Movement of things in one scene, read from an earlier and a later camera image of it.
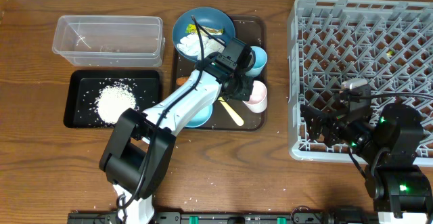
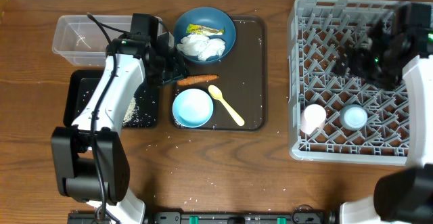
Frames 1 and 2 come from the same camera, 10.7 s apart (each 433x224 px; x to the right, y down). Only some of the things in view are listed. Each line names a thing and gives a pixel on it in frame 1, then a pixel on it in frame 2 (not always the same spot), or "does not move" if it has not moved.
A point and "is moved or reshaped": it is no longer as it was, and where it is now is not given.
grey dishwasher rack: [387, 43] does not move
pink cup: [258, 101] is moved or reshaped
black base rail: [231, 217] does not move
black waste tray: [81, 109] does not move
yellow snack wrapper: [191, 29] does not move
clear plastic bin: [109, 41] does not move
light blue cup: [260, 60] is moved or reshaped
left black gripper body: [242, 86] -> [172, 67]
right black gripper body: [325, 123] -> [354, 61]
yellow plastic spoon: [238, 120] does not move
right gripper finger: [315, 120] -> [341, 65]
